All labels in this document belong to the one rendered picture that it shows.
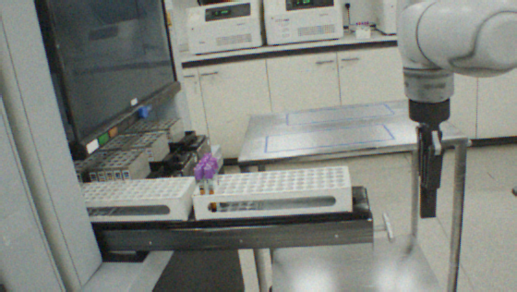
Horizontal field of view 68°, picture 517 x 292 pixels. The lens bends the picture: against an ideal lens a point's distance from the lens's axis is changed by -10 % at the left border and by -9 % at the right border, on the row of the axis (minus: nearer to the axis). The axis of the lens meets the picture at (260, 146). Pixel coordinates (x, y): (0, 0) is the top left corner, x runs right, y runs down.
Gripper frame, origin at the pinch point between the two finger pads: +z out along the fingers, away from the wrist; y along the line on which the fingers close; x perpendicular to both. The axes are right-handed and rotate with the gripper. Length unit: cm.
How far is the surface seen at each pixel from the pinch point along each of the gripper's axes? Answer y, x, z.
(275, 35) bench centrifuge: -230, -50, -18
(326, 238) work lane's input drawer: 6.7, -20.2, 2.8
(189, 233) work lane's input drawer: 6.8, -45.8, 0.4
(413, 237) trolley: -69, 12, 52
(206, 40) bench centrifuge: -230, -101, -21
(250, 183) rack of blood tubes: -0.6, -34.2, -6.0
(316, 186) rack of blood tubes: 3.3, -21.4, -6.3
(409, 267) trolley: -50, 7, 52
